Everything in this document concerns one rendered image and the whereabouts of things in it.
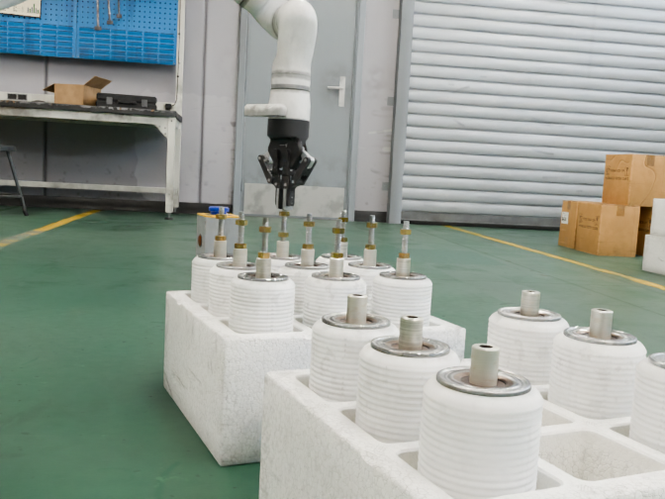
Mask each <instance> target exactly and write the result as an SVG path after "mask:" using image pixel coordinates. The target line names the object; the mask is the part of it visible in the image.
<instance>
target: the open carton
mask: <svg viewBox="0 0 665 499"><path fill-rule="evenodd" d="M110 82H112V81H111V80H108V79H105V78H101V77H98V76H94V77H93V78H91V79H90V80H89V81H87V82H86V83H85V84H84V85H83V84H60V83H54V84H52V85H50V86H48V87H47V88H45V89H43V91H48V92H52V93H54V103H58V104H73V105H89V106H96V101H97V98H96V94H97V93H98V92H100V93H101V89H103V88H104V87H105V86H107V85H108V84H109V83H110Z"/></svg>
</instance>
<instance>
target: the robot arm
mask: <svg viewBox="0 0 665 499"><path fill-rule="evenodd" d="M26 1H28V0H0V11H1V10H4V9H7V8H10V7H13V6H16V5H18V4H21V3H23V2H26ZM234 1H235V2H236V3H237V4H239V5H240V6H241V7H242V8H243V9H245V10H246V11H247V12H248V13H249V14H250V15H251V16H252V17H253V18H254V19H255V20H256V22H257V23H258V24H259V25H260V26H261V27H262V28H263V29H264V30H265V31H266V32H267V33H268V34H269V35H270V36H272V37H273V38H274V39H275V40H277V41H278V42H277V54H276V57H275V59H274V61H273V64H272V70H271V90H270V97H269V103H268V104H246V105H245V106H244V115H245V116H249V117H268V122H267V137H268V138H269V139H270V143H269V146H268V152H266V153H265V154H264V155H262V154H260V155H259V156H258V158H257V159H258V161H259V164H260V166H261V168H262V171H263V173H264V175H265V178H266V180H267V182H268V183H271V184H273V185H274V186H275V188H276V190H275V205H276V208H277V209H283V210H292V209H293V206H294V204H295V189H296V188H297V187H298V186H300V185H304V184H305V182H306V181H307V179H308V177H309V176H310V174H311V172H312V170H313V169H314V167H315V165H316V164H317V162H318V160H317V159H316V158H315V157H311V156H310V155H309V154H308V153H307V151H308V149H307V146H306V140H307V139H308V138H309V130H310V111H311V102H310V84H311V62H312V58H313V53H314V48H315V43H316V37H317V29H318V21H317V15H316V12H315V10H314V8H313V7H312V5H311V4H310V3H308V2H307V1H305V0H289V1H287V0H234ZM279 168H283V169H282V170H280V169H279ZM290 169H293V170H292V171H290ZM271 174H272V175H271ZM281 175H282V180H281V179H280V176H281ZM291 176H292V177H291ZM290 177H291V180H290Z"/></svg>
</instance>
